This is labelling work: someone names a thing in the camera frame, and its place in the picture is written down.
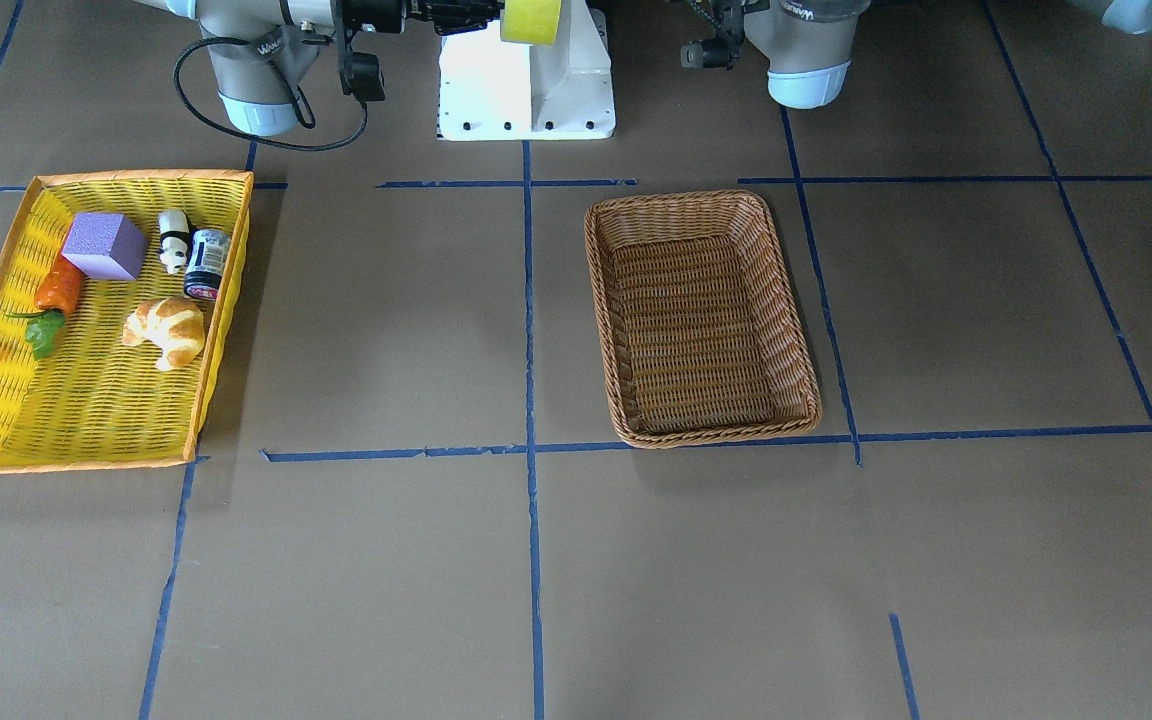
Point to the toy orange carrot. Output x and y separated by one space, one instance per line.
56 301

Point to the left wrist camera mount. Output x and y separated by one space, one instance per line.
723 48

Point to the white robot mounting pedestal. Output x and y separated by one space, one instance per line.
492 90

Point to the yellow packing tape roll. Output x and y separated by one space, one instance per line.
530 22

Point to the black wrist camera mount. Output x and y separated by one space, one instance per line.
359 74

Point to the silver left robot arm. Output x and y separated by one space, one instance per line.
808 44

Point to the yellow woven plastic basket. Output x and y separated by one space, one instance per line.
94 403

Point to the toy croissant bread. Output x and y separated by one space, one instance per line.
174 324

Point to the purple foam block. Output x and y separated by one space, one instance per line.
105 246

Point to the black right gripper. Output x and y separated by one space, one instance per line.
379 12

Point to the brown wicker basket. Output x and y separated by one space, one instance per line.
701 340

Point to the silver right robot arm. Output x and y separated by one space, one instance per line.
261 50

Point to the toy panda figure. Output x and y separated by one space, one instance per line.
175 240

